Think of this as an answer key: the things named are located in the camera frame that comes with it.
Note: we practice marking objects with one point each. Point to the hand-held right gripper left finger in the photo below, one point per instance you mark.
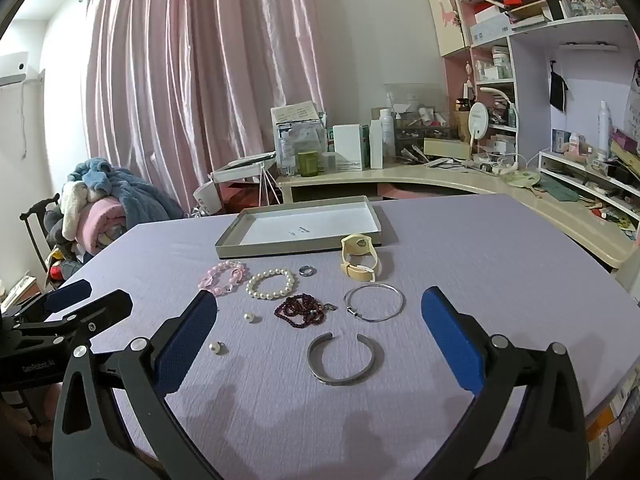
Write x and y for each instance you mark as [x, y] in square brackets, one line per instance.
[187, 340]

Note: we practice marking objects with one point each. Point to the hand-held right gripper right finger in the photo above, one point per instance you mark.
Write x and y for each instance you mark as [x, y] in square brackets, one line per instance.
[450, 340]

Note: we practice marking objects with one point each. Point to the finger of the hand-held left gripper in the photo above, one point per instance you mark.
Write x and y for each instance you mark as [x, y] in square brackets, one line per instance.
[67, 295]
[107, 305]

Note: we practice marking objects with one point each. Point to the thin silver bangle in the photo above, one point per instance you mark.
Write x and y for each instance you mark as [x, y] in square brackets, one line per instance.
[354, 311]

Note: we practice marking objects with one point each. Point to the yellow wristwatch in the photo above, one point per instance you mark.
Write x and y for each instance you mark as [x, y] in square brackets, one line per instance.
[357, 247]

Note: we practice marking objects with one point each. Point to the grey shallow tray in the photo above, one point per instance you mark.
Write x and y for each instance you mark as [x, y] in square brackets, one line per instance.
[275, 225]

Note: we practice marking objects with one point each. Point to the person's left hand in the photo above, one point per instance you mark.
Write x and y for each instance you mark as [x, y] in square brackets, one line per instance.
[27, 425]

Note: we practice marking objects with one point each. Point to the white book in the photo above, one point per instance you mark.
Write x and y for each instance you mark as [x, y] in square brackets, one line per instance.
[20, 287]

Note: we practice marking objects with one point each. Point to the black chair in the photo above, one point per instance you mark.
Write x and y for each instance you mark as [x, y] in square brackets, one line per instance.
[32, 230]

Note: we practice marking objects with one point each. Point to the pink fluffy blanket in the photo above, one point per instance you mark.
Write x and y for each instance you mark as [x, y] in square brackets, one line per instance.
[105, 222]

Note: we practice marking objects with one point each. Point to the white fluffy blanket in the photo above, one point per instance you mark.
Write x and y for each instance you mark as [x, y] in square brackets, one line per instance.
[75, 202]

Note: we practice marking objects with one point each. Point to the purple tablecloth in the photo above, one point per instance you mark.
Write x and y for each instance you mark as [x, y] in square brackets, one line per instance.
[500, 260]

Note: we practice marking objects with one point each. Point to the blue fluffy blanket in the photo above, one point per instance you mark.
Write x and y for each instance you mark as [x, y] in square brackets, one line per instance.
[135, 195]

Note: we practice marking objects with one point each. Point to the beige curved desk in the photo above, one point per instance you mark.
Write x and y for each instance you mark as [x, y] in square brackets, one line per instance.
[450, 180]

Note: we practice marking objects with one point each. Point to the beige hand fan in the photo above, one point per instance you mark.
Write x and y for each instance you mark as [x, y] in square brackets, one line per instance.
[522, 179]

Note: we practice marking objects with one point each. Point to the white flat device with stand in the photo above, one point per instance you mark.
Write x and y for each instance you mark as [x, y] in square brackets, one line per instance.
[240, 165]

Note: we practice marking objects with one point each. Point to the green cloth pouch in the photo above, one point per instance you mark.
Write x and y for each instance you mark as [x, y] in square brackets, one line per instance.
[560, 191]

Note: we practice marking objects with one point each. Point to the beige flat box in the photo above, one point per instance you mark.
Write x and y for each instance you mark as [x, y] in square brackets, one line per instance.
[447, 147]

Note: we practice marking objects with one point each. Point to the white tall box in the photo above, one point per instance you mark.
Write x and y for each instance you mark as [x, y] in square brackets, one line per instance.
[376, 145]

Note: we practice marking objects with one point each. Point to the green narrow box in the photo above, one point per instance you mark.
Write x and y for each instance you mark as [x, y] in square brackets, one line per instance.
[366, 147]

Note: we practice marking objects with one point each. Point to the green candle jar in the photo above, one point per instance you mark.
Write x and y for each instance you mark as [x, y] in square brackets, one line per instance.
[309, 165]

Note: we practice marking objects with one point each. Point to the white spray bottle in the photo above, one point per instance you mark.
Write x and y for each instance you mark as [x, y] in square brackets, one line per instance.
[387, 132]

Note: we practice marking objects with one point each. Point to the white square box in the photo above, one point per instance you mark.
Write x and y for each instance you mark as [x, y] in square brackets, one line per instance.
[347, 147]

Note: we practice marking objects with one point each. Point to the round white mirror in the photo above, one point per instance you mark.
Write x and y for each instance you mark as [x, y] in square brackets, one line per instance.
[478, 120]

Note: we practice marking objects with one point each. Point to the clear storage box with papers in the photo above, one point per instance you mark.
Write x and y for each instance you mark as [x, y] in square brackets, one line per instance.
[297, 140]

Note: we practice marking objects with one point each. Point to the clear acrylic organizer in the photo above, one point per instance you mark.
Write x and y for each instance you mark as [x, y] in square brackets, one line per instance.
[420, 110]

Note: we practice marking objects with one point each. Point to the white air conditioner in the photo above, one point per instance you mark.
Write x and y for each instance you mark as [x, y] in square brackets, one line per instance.
[15, 65]

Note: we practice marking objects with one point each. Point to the white slim bottle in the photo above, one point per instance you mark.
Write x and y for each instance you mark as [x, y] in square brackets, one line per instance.
[604, 130]

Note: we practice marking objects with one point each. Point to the pink curtain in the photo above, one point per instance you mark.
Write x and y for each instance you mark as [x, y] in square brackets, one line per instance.
[200, 60]

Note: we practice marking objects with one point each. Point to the black hanging pouch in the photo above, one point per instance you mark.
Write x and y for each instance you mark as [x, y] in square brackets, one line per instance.
[558, 90]

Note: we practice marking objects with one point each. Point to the pink and white bookshelf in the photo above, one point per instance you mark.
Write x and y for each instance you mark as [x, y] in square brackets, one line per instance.
[532, 60]

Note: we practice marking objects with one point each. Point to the cream cabinet with pink animal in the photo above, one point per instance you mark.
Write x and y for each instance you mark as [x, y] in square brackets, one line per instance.
[442, 15]

